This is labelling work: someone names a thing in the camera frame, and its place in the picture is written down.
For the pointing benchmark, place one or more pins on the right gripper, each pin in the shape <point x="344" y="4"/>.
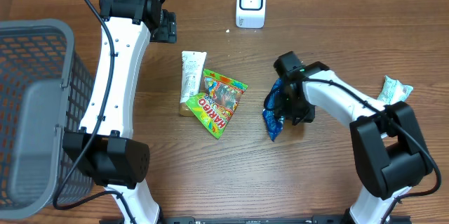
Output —
<point x="308" y="116"/>

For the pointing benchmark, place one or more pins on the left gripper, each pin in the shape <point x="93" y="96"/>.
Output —
<point x="168" y="31"/>

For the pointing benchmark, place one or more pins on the green Haribo candy bag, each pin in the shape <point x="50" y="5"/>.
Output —
<point x="215" y="108"/>

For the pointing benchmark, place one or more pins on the white tube with gold cap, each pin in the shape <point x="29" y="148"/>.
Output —
<point x="192" y="70"/>

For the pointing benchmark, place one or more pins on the white barcode scanner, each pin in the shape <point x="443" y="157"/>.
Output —
<point x="250" y="14"/>

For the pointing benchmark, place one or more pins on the blue Oreo cookie pack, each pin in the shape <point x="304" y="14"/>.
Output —
<point x="274" y="125"/>

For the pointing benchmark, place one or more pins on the light green wipes packet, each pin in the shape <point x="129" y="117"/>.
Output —
<point x="394" y="91"/>

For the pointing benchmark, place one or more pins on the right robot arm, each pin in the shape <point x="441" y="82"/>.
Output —
<point x="390" y="154"/>

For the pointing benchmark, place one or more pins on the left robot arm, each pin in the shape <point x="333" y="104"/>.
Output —
<point x="103" y="147"/>

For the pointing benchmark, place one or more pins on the grey plastic basket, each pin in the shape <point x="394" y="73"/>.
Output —
<point x="45" y="89"/>

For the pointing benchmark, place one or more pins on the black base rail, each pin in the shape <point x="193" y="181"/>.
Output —
<point x="280" y="220"/>

